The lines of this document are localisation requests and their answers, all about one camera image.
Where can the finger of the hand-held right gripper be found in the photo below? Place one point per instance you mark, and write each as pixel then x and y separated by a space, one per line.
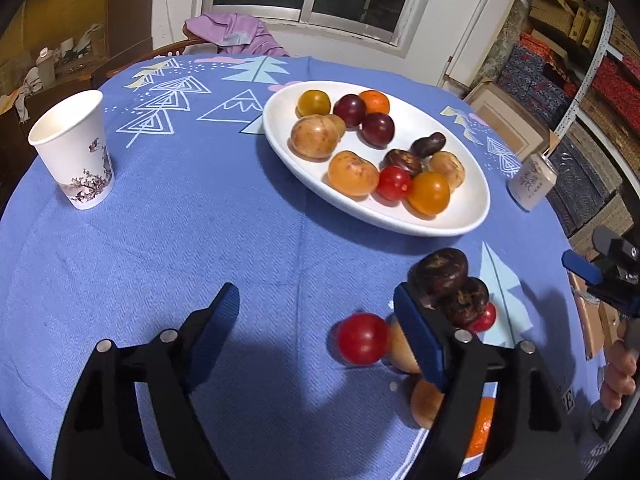
pixel 582 266

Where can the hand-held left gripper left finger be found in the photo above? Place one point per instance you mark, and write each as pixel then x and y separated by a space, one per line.
pixel 215 335

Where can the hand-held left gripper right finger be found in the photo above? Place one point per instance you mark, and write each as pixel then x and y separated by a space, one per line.
pixel 420 340

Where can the white oval plate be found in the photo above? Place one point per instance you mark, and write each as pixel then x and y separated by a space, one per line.
pixel 465 210

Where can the dark water chestnut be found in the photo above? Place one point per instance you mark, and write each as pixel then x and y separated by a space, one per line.
pixel 429 144
pixel 402 162
pixel 465 302
pixel 440 272

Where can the dark red plum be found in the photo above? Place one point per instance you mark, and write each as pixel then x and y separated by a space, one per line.
pixel 349 110
pixel 377 130

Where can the pale yellow round fruit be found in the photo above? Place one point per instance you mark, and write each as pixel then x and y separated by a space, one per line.
pixel 313 137

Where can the yellow tomato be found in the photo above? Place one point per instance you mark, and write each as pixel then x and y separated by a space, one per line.
pixel 314 103

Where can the person's right hand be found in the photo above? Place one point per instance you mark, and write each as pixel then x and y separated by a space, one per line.
pixel 617 375

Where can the tan round fruit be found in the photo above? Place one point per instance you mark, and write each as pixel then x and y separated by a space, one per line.
pixel 402 347

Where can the large orange fruit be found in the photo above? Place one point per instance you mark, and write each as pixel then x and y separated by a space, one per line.
pixel 425 402

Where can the small red tomato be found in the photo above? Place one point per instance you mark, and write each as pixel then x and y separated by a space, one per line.
pixel 485 317

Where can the blue printed tablecloth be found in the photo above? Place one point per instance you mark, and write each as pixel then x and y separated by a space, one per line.
pixel 225 240

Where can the pale drink can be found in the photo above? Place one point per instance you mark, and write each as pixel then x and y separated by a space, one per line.
pixel 530 182

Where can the bright orange fruit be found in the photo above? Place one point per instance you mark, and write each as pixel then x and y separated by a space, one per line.
pixel 480 430

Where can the orange tomato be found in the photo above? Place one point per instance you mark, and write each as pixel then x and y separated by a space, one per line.
pixel 427 193

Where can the cardboard box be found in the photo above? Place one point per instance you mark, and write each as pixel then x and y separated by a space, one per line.
pixel 510 120

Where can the brownish round fruit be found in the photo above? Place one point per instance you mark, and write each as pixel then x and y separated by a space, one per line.
pixel 448 167

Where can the white metal shelf rack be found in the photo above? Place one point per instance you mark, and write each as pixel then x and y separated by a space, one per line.
pixel 582 90

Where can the stack of patterned boxes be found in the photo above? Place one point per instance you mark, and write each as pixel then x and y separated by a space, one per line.
pixel 540 70

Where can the printed paper cup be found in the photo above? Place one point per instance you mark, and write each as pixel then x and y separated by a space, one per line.
pixel 75 155

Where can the marbled board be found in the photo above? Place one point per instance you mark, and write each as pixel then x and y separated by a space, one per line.
pixel 505 40

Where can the wooden cabinet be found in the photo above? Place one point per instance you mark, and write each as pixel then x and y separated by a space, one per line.
pixel 125 60

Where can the wooden chair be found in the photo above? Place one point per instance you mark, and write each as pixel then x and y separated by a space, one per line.
pixel 170 49

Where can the purple cloth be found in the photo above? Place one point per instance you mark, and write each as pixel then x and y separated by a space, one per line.
pixel 235 35

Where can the white rag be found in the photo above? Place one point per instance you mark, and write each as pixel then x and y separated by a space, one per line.
pixel 25 92

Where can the white wall conduit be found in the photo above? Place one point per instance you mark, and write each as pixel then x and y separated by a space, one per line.
pixel 472 25

